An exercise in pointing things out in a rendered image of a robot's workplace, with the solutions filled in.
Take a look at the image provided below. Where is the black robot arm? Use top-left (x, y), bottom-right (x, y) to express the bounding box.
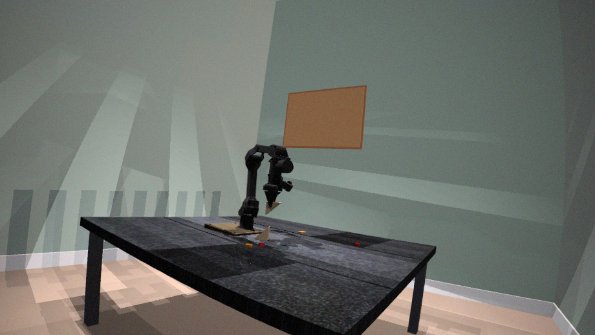
top-left (238, 144), bottom-right (294, 230)

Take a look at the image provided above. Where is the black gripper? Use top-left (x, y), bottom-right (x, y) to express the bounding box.
top-left (263, 172), bottom-right (283, 208)

